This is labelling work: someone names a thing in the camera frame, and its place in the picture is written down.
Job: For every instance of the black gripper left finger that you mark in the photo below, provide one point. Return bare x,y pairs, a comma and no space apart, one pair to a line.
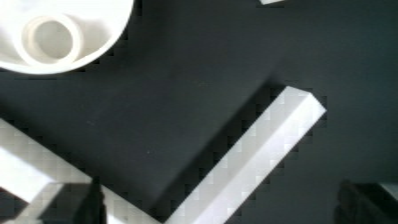
76,206

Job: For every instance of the white round stool seat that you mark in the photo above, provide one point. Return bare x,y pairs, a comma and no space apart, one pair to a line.
56,33

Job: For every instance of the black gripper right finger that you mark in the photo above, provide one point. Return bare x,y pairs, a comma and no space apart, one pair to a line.
366,203

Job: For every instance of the white marker tag sheet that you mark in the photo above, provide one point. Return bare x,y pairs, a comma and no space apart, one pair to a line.
268,1

